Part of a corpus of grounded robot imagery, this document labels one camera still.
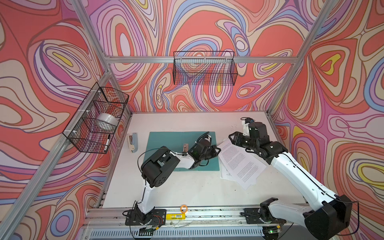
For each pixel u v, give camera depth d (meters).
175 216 0.72
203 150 0.75
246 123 0.70
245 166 0.91
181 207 0.76
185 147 0.99
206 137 0.87
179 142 1.02
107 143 0.71
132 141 0.99
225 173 0.88
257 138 0.57
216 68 0.96
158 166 0.52
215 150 0.88
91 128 0.74
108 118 0.72
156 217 0.73
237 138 0.68
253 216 0.74
